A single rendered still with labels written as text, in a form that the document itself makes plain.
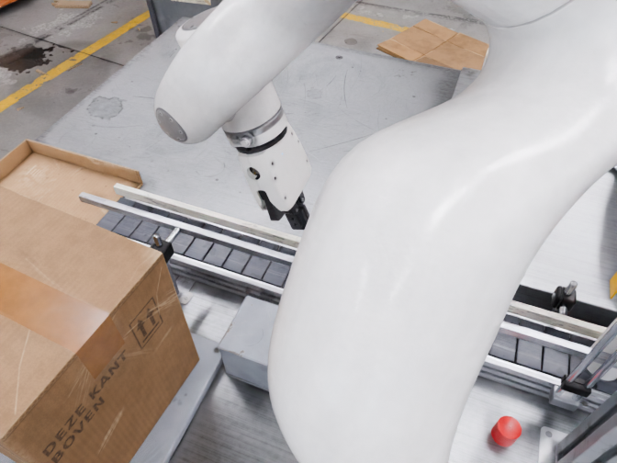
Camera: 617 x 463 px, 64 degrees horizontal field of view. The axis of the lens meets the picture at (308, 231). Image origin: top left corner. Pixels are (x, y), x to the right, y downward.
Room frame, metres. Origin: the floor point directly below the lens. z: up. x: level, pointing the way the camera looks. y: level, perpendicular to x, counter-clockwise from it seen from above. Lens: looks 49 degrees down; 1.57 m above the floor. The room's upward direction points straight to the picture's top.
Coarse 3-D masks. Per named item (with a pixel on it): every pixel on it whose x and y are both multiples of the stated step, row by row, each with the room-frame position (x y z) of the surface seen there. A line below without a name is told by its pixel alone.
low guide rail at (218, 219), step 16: (128, 192) 0.68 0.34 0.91; (144, 192) 0.68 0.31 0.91; (176, 208) 0.64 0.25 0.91; (192, 208) 0.64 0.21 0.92; (224, 224) 0.61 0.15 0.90; (240, 224) 0.60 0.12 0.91; (256, 224) 0.60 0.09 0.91; (272, 240) 0.57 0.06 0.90; (288, 240) 0.56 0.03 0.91; (512, 304) 0.43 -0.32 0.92; (544, 320) 0.41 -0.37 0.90; (560, 320) 0.40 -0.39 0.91; (576, 320) 0.40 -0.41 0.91; (592, 336) 0.38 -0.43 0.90
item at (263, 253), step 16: (112, 208) 0.60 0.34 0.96; (128, 208) 0.59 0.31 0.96; (160, 224) 0.56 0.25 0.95; (176, 224) 0.55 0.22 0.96; (208, 240) 0.53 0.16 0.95; (224, 240) 0.52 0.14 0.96; (240, 240) 0.52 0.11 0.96; (272, 256) 0.49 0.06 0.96; (288, 256) 0.49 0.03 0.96; (528, 336) 0.35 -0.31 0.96; (544, 336) 0.35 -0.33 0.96; (576, 352) 0.32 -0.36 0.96
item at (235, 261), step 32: (96, 224) 0.63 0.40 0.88; (128, 224) 0.63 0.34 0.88; (192, 224) 0.63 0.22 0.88; (192, 256) 0.55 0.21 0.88; (224, 256) 0.55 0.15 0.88; (256, 256) 0.55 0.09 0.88; (512, 320) 0.42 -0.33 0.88; (512, 352) 0.36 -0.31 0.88; (544, 352) 0.36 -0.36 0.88; (608, 384) 0.31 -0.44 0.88
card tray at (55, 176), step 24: (24, 144) 0.89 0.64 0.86; (0, 168) 0.81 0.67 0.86; (24, 168) 0.84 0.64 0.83; (48, 168) 0.84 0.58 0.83; (72, 168) 0.84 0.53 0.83; (96, 168) 0.83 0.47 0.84; (120, 168) 0.81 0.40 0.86; (24, 192) 0.76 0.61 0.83; (48, 192) 0.76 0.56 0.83; (72, 192) 0.76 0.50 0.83; (96, 192) 0.76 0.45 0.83; (96, 216) 0.69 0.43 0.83
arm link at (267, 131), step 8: (280, 112) 0.54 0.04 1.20; (272, 120) 0.52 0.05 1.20; (280, 120) 0.53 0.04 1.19; (256, 128) 0.51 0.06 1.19; (264, 128) 0.51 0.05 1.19; (272, 128) 0.51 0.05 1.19; (280, 128) 0.52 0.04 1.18; (232, 136) 0.51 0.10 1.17; (240, 136) 0.51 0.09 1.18; (248, 136) 0.50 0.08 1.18; (256, 136) 0.50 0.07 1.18; (264, 136) 0.51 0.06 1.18; (272, 136) 0.51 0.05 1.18; (232, 144) 0.52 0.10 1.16; (240, 144) 0.51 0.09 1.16; (248, 144) 0.50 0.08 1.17; (256, 144) 0.50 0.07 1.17
